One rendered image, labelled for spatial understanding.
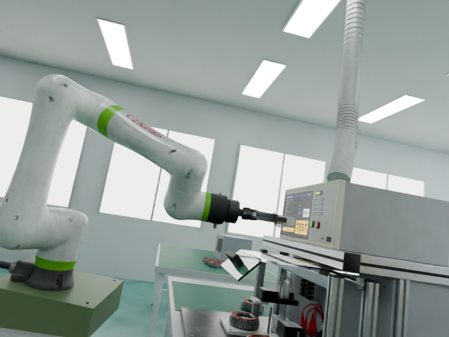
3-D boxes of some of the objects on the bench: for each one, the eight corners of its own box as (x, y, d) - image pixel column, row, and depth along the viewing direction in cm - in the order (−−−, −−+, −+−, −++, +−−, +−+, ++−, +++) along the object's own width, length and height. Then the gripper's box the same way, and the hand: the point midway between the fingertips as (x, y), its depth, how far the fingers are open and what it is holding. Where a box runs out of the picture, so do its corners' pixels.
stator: (251, 305, 165) (252, 297, 166) (268, 312, 157) (269, 304, 157) (236, 306, 158) (237, 298, 158) (252, 313, 149) (254, 305, 150)
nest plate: (227, 334, 110) (228, 330, 111) (220, 319, 125) (220, 316, 125) (268, 338, 113) (268, 334, 113) (256, 324, 127) (256, 321, 128)
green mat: (175, 310, 136) (175, 309, 136) (171, 281, 195) (172, 280, 195) (374, 332, 151) (374, 332, 151) (315, 299, 210) (315, 299, 210)
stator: (234, 329, 112) (236, 319, 113) (224, 319, 123) (226, 309, 123) (263, 331, 115) (264, 320, 116) (251, 321, 126) (252, 311, 127)
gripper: (220, 221, 109) (286, 232, 112) (227, 222, 96) (302, 235, 100) (223, 199, 110) (288, 210, 114) (231, 197, 97) (305, 210, 101)
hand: (284, 220), depth 106 cm, fingers closed
